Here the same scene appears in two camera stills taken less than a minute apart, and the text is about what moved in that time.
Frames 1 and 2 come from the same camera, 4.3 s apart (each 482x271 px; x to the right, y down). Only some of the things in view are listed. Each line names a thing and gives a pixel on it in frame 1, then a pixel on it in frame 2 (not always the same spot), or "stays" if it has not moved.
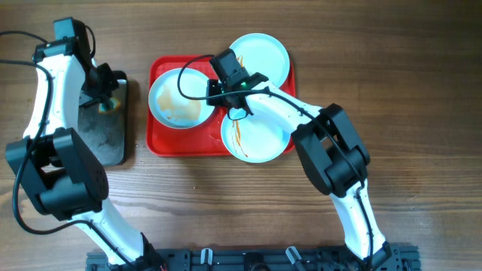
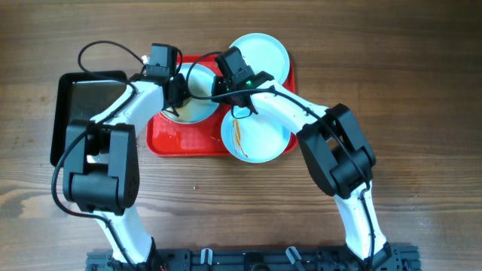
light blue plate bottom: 255,138 stays
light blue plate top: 262,53 stays
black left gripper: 110,84 to 183,92
